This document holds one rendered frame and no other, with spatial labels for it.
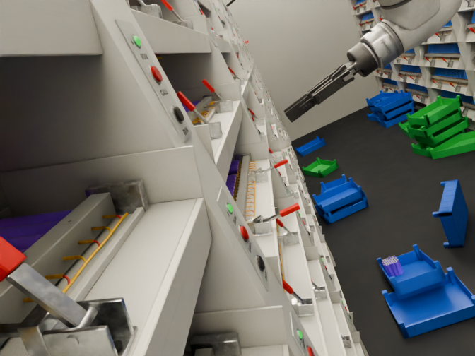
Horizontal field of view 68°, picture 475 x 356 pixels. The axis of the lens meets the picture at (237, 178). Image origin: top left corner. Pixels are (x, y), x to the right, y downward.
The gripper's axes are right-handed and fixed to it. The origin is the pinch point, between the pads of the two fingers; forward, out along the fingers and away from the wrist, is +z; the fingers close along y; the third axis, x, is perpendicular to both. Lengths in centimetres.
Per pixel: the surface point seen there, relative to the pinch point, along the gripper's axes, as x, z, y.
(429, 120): 93, -66, -161
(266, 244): 7.8, 16.9, 38.2
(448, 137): 114, -71, -164
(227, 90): -14.2, 12.4, -10.5
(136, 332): -10, 12, 76
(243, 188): 3.6, 19.5, 17.4
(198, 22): -32.6, 7.6, -10.5
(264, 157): 7.7, 16.2, -10.5
